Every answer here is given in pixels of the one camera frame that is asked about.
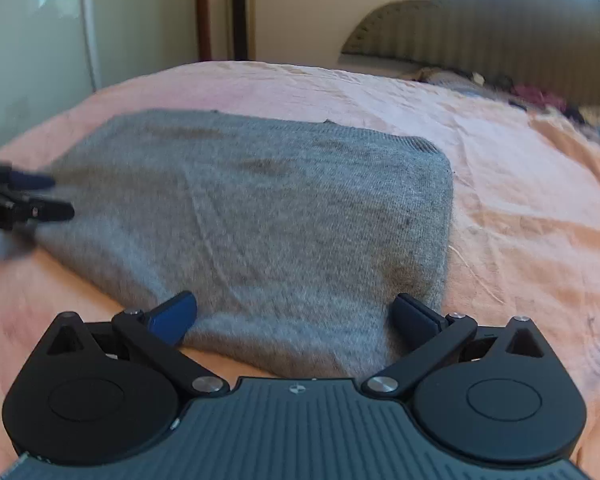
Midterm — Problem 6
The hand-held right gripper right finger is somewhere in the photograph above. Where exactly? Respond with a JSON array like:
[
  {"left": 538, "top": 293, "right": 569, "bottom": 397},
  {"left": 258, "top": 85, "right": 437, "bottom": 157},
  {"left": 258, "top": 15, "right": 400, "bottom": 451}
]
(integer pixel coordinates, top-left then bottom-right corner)
[{"left": 361, "top": 292, "right": 547, "bottom": 402}]

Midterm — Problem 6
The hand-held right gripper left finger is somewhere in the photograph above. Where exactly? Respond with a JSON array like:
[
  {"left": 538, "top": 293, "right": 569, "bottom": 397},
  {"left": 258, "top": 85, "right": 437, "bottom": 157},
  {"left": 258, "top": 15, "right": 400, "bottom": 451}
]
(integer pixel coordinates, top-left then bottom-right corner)
[{"left": 45, "top": 290, "right": 231, "bottom": 402}]

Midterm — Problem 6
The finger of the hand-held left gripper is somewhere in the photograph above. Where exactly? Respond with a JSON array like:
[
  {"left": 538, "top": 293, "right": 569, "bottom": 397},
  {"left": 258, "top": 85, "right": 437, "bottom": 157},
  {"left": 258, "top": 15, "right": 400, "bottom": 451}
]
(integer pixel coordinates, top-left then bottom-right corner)
[
  {"left": 0, "top": 166, "right": 57, "bottom": 192},
  {"left": 7, "top": 199, "right": 76, "bottom": 225}
]

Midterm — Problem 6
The grey sweater with navy sleeves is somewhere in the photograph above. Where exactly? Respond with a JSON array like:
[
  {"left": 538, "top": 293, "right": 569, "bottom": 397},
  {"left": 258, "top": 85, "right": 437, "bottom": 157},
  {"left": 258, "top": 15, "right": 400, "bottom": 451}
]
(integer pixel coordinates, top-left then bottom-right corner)
[{"left": 34, "top": 108, "right": 456, "bottom": 380}]

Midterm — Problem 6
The pink bed sheet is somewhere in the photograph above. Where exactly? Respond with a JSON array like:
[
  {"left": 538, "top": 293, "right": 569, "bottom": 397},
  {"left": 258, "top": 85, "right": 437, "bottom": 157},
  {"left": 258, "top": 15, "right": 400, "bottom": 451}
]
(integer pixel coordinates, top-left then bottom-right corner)
[{"left": 0, "top": 60, "right": 600, "bottom": 480}]

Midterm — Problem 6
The white wardrobe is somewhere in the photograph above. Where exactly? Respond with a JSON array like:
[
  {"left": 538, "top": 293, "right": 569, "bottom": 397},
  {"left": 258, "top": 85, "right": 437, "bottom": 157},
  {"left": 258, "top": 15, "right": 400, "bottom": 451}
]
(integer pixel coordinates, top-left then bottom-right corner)
[{"left": 0, "top": 0, "right": 103, "bottom": 157}]

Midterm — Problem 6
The striped knit cloth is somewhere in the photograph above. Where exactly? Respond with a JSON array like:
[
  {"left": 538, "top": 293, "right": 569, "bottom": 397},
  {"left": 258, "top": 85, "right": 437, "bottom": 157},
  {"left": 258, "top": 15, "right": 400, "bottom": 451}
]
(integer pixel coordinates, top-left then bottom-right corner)
[{"left": 416, "top": 68, "right": 483, "bottom": 93}]

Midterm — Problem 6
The brown wooden pole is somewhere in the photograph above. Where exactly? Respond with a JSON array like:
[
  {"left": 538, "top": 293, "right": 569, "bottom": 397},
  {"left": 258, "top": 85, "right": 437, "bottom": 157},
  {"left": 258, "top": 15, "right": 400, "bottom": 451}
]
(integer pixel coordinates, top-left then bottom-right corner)
[{"left": 194, "top": 0, "right": 213, "bottom": 62}]

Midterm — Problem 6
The magenta cloth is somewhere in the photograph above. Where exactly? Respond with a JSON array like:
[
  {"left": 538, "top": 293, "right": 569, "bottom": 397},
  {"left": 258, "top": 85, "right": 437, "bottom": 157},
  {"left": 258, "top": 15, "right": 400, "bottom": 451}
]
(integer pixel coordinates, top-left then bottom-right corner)
[{"left": 511, "top": 83, "right": 567, "bottom": 112}]

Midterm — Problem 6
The light crumpled cloth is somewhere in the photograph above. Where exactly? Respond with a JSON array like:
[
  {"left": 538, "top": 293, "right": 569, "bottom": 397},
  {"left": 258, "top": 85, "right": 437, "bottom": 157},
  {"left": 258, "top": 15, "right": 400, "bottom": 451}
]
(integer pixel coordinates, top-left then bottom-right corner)
[{"left": 567, "top": 102, "right": 600, "bottom": 158}]

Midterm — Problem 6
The dark tower appliance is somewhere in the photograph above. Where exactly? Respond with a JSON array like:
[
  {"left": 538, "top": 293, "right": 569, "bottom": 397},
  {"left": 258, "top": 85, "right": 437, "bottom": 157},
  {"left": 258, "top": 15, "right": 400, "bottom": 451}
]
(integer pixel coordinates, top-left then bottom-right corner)
[{"left": 224, "top": 0, "right": 257, "bottom": 61}]

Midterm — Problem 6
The olive padded headboard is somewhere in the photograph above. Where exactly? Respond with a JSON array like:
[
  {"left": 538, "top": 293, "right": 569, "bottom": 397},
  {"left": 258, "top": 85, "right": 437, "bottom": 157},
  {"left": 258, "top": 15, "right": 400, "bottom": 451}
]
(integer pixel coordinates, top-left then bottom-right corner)
[{"left": 340, "top": 0, "right": 600, "bottom": 107}]

